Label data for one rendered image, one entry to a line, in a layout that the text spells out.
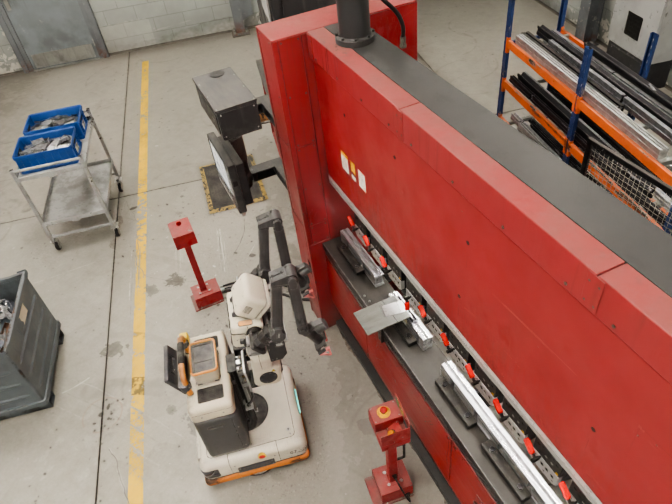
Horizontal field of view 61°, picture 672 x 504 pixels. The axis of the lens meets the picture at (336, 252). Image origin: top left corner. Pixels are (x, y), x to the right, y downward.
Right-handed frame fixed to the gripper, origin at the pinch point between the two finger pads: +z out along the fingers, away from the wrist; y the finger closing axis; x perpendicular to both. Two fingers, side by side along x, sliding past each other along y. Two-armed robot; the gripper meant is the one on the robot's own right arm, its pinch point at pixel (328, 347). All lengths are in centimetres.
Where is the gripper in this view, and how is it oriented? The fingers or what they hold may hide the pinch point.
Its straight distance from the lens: 308.9
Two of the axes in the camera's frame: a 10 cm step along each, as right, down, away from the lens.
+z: 5.3, 5.4, 6.6
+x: -8.2, 5.4, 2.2
